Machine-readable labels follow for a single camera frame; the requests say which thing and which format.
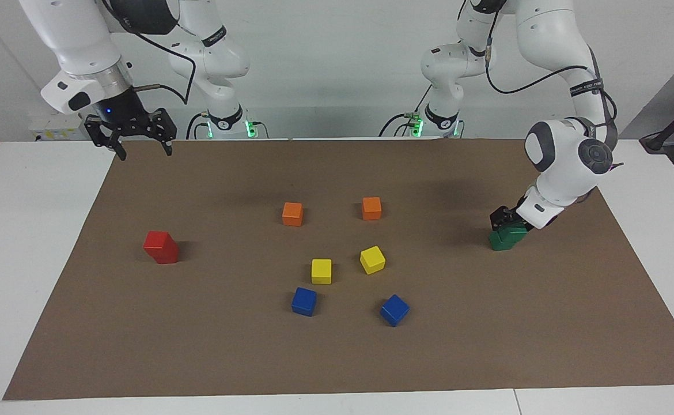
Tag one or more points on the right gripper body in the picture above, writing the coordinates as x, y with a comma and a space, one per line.
121, 108

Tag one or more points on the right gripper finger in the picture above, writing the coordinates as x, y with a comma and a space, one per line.
164, 127
103, 129

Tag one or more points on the green block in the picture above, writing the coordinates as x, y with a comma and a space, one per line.
504, 239

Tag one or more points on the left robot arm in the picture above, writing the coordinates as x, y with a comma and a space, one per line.
561, 155

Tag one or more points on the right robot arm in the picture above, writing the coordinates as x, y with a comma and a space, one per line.
78, 40

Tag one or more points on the red block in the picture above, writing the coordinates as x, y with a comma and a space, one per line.
161, 248

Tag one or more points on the orange block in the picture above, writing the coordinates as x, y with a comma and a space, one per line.
292, 214
371, 208

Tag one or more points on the yellow block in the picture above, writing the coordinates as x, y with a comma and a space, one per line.
373, 260
321, 272

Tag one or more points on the blue block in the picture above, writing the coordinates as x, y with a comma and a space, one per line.
303, 302
394, 311

